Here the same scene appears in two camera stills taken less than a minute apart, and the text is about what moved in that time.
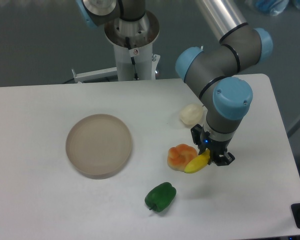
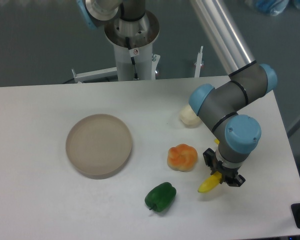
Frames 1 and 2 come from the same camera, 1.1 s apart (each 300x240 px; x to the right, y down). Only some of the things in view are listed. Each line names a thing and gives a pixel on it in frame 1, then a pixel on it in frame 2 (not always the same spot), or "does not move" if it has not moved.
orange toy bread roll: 179,155 does not move
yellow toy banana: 198,162 to 212,181
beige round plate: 98,145 does not move
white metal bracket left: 105,72 does not move
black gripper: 217,149 to 228,175
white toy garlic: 191,113 does not move
